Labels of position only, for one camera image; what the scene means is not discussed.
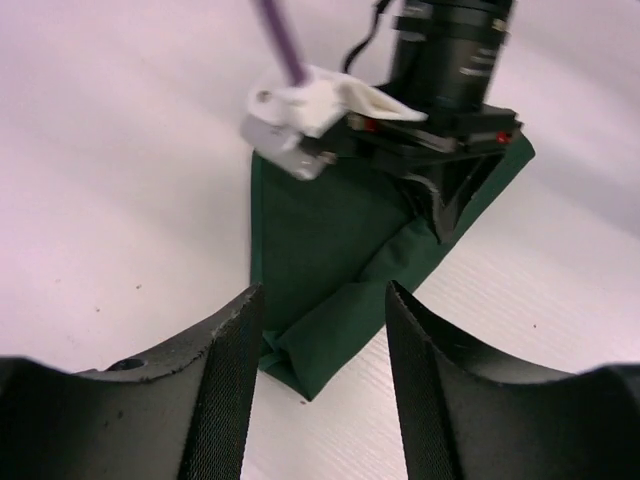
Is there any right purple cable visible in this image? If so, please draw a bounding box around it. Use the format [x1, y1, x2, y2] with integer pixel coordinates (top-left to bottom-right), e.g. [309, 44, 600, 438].
[249, 0, 314, 89]

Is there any dark green cloth napkin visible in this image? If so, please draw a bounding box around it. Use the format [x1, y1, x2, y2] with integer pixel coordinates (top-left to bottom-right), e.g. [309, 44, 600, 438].
[247, 134, 537, 404]

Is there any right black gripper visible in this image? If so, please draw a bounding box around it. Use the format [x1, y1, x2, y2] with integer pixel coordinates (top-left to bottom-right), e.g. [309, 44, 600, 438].
[301, 1, 521, 243]

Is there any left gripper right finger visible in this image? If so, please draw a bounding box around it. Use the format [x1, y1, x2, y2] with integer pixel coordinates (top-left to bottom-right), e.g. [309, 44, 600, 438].
[385, 282, 639, 480]

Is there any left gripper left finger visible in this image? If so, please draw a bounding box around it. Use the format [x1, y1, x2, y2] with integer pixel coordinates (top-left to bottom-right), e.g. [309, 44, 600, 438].
[1, 286, 264, 480]

